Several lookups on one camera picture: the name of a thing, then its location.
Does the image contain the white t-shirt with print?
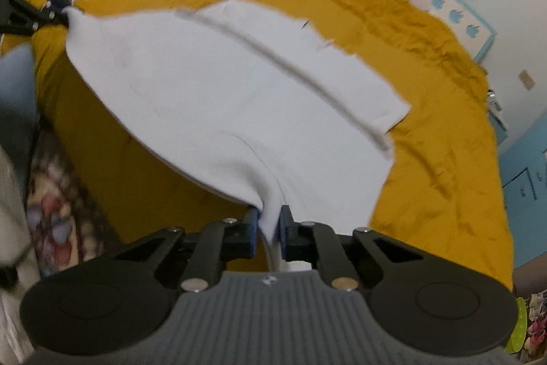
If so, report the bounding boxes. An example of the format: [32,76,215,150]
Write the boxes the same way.
[66,0,411,271]

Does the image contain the blue pillow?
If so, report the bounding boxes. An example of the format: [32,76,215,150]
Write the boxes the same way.
[0,43,40,194]

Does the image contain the mustard yellow bed cover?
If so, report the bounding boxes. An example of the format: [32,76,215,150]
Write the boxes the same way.
[31,0,513,285]

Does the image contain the patterned dark blanket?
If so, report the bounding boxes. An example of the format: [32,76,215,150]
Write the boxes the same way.
[26,129,122,277]

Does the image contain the blue nightstand drawers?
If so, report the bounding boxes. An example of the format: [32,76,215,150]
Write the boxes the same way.
[500,116,546,268]

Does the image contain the beige wall switch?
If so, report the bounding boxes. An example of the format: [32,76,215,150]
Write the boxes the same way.
[518,69,536,91]

